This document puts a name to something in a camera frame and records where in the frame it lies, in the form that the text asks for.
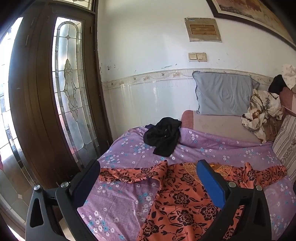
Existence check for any wooden stained glass door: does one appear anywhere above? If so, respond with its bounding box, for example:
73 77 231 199
8 5 114 188

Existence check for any framed wall picture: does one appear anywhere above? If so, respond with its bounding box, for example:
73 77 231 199
206 0 296 50

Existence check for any grey pillow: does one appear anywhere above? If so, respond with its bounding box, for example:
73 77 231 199
192 71 260 116

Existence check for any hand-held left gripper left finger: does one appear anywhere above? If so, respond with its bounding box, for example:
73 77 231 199
25 159 102 241

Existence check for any orange black floral garment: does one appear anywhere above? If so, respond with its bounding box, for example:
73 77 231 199
99 160 288 241

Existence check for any white patterned cloth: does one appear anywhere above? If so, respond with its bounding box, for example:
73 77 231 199
282 64 296 90

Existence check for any black cloth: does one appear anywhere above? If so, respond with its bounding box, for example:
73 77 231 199
268 75 288 94

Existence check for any framed wall plaque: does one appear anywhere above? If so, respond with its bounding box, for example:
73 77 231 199
184 17 222 42

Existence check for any purple floral bedsheet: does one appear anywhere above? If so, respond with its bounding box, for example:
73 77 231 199
77 126 296 241

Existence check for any beige light switch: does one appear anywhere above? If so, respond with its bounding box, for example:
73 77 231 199
188 52 207 62

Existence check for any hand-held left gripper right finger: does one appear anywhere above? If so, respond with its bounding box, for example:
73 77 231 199
196 159 272 241

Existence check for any striped floral pillow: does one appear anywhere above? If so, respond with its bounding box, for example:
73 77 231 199
272 113 296 172

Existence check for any cream brown floral cloth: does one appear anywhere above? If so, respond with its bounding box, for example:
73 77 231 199
241 89 284 143

